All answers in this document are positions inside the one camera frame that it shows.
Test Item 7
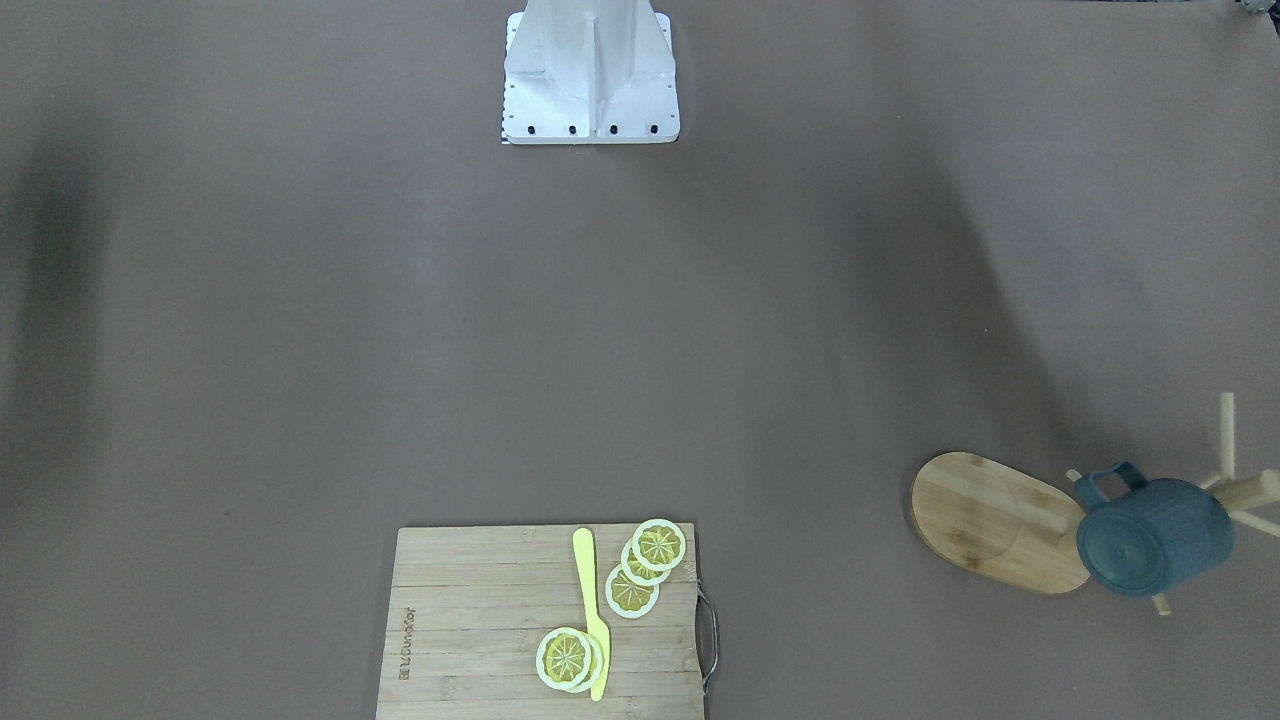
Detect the lemon slice near handle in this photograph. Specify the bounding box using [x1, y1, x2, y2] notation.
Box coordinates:
[631, 518, 689, 573]

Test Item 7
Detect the wooden cup storage rack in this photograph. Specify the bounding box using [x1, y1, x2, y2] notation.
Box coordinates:
[908, 392, 1277, 616]

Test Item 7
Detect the lemon slice far end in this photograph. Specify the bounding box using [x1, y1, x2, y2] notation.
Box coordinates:
[535, 626, 598, 693]

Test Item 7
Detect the white camera pedestal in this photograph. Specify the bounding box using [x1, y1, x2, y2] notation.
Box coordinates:
[500, 1, 681, 145]

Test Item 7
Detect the blue cup yellow inside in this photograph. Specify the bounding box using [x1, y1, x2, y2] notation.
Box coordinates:
[1074, 461, 1236, 597]

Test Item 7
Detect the wooden cutting board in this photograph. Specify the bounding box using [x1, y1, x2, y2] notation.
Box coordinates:
[376, 523, 718, 719]

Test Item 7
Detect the yellow plastic knife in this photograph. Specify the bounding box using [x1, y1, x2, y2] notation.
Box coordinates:
[572, 527, 612, 702]

